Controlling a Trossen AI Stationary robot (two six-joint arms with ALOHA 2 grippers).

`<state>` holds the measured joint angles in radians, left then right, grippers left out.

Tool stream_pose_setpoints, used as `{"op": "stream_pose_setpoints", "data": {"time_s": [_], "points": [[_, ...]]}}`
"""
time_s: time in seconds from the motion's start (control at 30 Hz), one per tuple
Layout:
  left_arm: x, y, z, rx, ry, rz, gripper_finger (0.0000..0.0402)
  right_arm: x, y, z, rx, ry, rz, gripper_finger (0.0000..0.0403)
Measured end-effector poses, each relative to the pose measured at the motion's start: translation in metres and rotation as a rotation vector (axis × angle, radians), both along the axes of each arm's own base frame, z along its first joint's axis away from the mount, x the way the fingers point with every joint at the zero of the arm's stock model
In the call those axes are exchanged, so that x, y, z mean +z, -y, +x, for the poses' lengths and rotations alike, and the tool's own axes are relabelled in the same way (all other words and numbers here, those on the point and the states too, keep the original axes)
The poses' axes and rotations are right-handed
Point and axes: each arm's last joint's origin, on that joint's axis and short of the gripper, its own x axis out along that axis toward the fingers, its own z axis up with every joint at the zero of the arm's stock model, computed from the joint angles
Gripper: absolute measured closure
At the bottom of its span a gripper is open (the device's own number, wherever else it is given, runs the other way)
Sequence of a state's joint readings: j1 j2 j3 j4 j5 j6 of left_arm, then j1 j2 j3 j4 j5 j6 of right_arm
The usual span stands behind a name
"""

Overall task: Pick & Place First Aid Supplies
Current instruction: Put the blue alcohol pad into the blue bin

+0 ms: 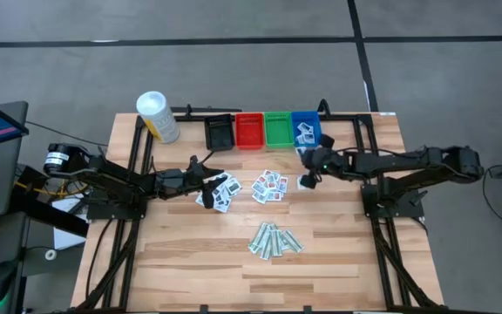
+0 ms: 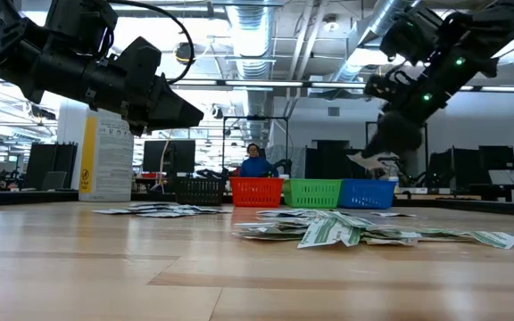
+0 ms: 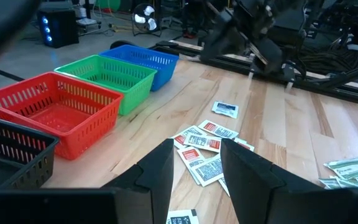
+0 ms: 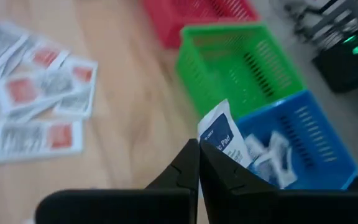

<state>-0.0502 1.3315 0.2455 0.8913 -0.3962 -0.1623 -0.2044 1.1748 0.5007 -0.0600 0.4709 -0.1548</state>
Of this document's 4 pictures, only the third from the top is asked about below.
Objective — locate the green plastic basket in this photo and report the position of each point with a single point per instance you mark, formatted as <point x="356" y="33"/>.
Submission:
<point x="113" y="77"/>

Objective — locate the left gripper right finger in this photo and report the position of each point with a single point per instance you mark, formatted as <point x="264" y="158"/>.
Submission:
<point x="291" y="205"/>

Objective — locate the black-print towelette packet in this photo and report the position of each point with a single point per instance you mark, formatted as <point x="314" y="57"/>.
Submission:
<point x="182" y="217"/>

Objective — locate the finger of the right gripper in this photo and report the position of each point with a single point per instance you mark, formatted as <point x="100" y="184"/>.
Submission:
<point x="211" y="43"/>
<point x="236" y="45"/>

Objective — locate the black floor fan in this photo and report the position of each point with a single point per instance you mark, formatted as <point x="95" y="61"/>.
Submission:
<point x="146" y="18"/>

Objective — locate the black plastic basket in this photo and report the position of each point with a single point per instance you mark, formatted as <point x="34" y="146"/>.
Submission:
<point x="11" y="161"/>

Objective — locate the blue plastic basket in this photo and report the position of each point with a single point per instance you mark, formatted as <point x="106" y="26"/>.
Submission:
<point x="143" y="60"/>

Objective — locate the white floor box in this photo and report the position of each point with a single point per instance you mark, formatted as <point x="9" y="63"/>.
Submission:
<point x="85" y="20"/>

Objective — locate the blue-print wipe packet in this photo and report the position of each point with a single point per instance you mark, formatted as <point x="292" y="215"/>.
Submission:
<point x="225" y="109"/>

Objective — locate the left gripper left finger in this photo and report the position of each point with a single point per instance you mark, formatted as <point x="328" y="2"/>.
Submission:
<point x="73" y="207"/>

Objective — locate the red plastic basket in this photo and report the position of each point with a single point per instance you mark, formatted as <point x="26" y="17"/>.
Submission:
<point x="57" y="112"/>

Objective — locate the person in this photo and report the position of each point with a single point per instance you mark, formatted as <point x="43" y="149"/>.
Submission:
<point x="189" y="35"/>

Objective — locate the blue-lit computer tower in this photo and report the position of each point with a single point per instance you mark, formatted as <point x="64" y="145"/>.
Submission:
<point x="59" y="28"/>

